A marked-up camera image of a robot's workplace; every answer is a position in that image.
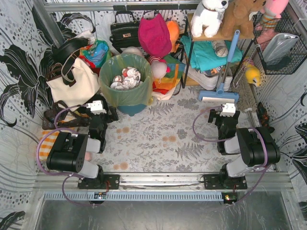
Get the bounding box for white pink plush toy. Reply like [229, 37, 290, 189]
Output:
[148, 56, 171, 79]

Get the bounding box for magenta cloth bag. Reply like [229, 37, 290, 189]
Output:
[138, 13, 172, 58]

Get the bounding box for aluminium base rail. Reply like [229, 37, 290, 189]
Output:
[33, 172, 294, 192]

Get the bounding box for cream plush lamb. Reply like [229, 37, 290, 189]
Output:
[122, 46, 144, 57]

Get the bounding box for teal folded towel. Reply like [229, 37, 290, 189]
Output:
[180, 36, 243, 71]

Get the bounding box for orange plush toy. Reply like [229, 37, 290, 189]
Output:
[166, 20, 180, 53]

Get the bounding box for colourful printed bag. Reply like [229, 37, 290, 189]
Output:
[79, 40, 112, 69]

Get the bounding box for pink plush limb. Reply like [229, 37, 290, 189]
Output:
[84, 152, 92, 161]

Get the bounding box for black wire basket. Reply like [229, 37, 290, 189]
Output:
[253, 11, 307, 75]

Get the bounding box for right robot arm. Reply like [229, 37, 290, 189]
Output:
[204, 109, 281, 190]

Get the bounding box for grey patterned shoe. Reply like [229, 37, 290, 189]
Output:
[212, 40, 228, 58]

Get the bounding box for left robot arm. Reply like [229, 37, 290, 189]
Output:
[46, 98, 120, 191]

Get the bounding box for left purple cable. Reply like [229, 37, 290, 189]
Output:
[35, 103, 106, 207]

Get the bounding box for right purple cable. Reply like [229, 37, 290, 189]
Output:
[193, 105, 272, 205]

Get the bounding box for silver foil pouch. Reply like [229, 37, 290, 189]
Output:
[262, 33, 299, 62]

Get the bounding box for white husky plush dog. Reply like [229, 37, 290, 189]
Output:
[191, 0, 228, 38]

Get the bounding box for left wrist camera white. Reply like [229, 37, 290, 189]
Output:
[86, 100, 106, 115]

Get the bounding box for cream canvas tote bag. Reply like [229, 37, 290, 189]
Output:
[47, 58, 100, 107]

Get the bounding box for yellow trash bag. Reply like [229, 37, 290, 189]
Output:
[99, 54, 153, 107]

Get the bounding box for black leather handbag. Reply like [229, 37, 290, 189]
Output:
[109, 11, 141, 53]

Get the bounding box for teal trash bin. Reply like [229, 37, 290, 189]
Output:
[117, 104, 147, 116]

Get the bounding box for orange checkered cloth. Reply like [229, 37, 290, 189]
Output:
[38, 131, 59, 161]

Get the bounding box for brown plush dog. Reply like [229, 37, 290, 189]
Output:
[221, 0, 266, 38]

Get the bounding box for blue floor mop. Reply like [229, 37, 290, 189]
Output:
[199, 30, 240, 104]

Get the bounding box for rainbow striped bag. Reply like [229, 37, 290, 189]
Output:
[153, 55, 186, 94]

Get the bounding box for purple cable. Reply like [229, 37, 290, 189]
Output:
[35, 103, 106, 207]
[193, 105, 272, 205]

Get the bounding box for yellow plush duck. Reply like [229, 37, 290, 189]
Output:
[243, 58, 260, 87]

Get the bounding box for white sneakers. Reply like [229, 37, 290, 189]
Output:
[188, 69, 233, 92]

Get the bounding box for crumpled paper trash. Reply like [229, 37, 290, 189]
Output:
[110, 67, 142, 91]

